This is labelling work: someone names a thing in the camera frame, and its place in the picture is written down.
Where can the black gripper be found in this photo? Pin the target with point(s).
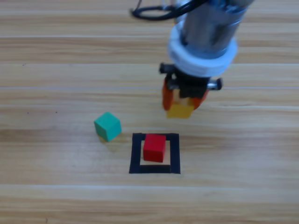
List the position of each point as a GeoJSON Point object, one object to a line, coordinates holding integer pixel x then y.
{"type": "Point", "coordinates": [194, 86]}

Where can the yellow wooden block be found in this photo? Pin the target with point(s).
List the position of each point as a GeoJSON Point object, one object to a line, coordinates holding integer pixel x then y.
{"type": "Point", "coordinates": [180, 112]}

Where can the red wooden block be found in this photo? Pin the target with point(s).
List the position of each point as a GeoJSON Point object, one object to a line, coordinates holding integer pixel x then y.
{"type": "Point", "coordinates": [154, 149]}

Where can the green wooden block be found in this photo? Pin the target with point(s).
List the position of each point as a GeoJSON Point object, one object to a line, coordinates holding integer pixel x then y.
{"type": "Point", "coordinates": [107, 127]}

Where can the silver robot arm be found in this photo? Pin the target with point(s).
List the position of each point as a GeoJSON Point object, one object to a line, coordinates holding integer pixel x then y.
{"type": "Point", "coordinates": [210, 23]}

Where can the black tape square outline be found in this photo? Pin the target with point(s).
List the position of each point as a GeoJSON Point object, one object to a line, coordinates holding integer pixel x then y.
{"type": "Point", "coordinates": [154, 169]}

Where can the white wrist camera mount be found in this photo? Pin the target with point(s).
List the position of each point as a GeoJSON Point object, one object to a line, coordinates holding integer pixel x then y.
{"type": "Point", "coordinates": [198, 67]}

